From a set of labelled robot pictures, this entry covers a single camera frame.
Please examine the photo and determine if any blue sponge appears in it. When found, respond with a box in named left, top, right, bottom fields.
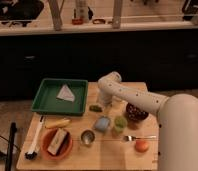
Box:
left=94, top=116, right=110, bottom=132

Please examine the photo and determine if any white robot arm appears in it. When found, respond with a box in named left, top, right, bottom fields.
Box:
left=98, top=72, right=198, bottom=171

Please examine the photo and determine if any green plastic cup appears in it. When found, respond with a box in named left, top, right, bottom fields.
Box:
left=113, top=116, right=128, bottom=133

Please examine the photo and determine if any small metal cup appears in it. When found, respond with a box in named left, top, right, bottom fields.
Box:
left=81, top=130, right=95, bottom=146

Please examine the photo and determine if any green plastic tray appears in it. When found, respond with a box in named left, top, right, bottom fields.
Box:
left=31, top=78, right=88, bottom=116

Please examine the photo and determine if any grey folded cloth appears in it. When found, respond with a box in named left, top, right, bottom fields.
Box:
left=57, top=84, right=75, bottom=102

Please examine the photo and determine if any dark bowl with food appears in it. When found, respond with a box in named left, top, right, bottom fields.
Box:
left=126, top=103, right=149, bottom=122

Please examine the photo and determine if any metal fork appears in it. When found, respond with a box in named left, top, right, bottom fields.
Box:
left=123, top=135, right=157, bottom=142

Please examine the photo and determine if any orange bowl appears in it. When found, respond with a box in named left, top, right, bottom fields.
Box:
left=40, top=128, right=73, bottom=161

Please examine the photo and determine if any wooden block in bowl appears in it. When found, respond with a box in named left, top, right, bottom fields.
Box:
left=47, top=129, right=68, bottom=155

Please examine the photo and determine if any orange tomato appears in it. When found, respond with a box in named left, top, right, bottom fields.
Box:
left=134, top=139, right=149, bottom=153

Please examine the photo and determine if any white bottle on shelf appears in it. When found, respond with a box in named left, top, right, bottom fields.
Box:
left=75, top=0, right=89, bottom=23

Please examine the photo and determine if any black pole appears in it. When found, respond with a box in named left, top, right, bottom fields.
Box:
left=5, top=122, right=17, bottom=171

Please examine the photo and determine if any black bag on shelf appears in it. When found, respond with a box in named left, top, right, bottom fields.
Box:
left=0, top=0, right=44, bottom=27

